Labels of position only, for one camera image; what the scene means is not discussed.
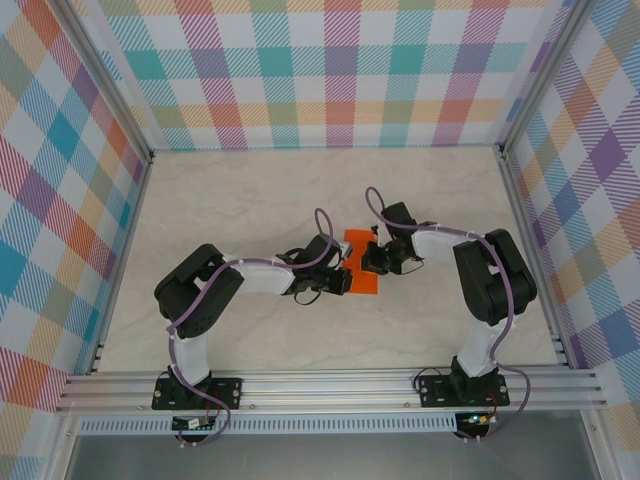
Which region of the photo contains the aluminium mounting rail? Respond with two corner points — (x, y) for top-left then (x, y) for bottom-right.
(54, 368), (609, 414)

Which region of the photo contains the thin black base wire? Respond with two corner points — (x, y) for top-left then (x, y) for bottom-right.
(413, 366), (454, 396)

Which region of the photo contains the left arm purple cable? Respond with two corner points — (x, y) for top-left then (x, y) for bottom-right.
(167, 208), (335, 447)

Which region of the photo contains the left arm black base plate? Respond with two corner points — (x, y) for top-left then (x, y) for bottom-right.
(152, 377), (243, 411)

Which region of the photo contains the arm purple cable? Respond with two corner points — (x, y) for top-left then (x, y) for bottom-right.
(364, 186), (532, 444)
(167, 208), (335, 447)

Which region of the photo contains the aluminium table side rail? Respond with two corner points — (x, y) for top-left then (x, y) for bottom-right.
(494, 147), (575, 371)
(87, 152), (156, 376)

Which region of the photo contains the aluminium frame post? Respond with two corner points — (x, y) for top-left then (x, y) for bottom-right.
(49, 0), (155, 166)
(493, 0), (602, 154)

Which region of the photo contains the grey metal panel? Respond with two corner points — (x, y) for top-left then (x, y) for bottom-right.
(64, 432), (601, 480)

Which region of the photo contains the left gripper thin black wire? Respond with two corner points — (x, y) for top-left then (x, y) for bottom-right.
(291, 287), (325, 308)

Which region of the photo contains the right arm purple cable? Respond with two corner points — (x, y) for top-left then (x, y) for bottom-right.
(364, 186), (532, 444)

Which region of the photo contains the orange square paper sheet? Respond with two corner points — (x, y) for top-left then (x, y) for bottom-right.
(343, 228), (380, 296)

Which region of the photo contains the slotted grey cable duct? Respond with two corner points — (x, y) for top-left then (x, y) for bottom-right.
(78, 417), (459, 435)

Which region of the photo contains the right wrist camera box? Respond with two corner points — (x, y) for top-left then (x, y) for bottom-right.
(370, 223), (396, 247)

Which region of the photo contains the aluminium frame leg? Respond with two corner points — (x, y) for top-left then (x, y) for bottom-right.
(44, 413), (84, 480)
(581, 408), (617, 480)

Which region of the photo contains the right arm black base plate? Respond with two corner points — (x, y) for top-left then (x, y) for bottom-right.
(418, 374), (510, 409)

